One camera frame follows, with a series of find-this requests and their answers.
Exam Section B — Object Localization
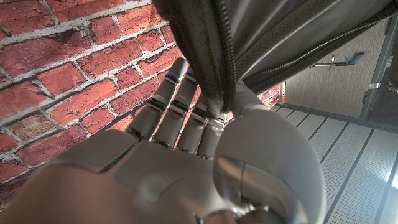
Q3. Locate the wood grain door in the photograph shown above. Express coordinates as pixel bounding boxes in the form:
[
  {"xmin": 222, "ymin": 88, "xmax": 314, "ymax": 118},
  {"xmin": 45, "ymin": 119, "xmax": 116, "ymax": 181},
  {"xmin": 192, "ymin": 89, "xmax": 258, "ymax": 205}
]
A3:
[{"xmin": 281, "ymin": 17, "xmax": 391, "ymax": 119}]

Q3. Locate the red brick printed backdrop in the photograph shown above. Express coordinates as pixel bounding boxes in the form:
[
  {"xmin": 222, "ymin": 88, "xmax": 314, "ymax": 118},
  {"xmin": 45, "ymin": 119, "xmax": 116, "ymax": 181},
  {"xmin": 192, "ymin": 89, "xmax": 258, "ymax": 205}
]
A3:
[{"xmin": 0, "ymin": 0, "xmax": 280, "ymax": 212}]

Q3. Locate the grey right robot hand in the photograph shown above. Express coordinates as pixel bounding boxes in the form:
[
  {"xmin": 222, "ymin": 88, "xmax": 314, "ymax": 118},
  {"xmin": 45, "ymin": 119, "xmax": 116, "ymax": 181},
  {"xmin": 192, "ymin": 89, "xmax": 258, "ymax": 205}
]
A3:
[{"xmin": 0, "ymin": 57, "xmax": 327, "ymax": 224}]

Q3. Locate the metal door handle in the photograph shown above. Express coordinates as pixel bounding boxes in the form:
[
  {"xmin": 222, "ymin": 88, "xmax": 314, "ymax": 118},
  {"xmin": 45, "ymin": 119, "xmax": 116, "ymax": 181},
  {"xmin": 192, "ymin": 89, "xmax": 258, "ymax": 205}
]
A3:
[{"xmin": 310, "ymin": 52, "xmax": 365, "ymax": 68}]

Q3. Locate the black backpack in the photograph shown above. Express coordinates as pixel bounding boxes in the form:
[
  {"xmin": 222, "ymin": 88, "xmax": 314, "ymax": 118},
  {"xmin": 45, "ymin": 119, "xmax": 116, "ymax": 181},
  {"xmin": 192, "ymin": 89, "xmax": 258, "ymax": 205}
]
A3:
[{"xmin": 150, "ymin": 0, "xmax": 398, "ymax": 118}]

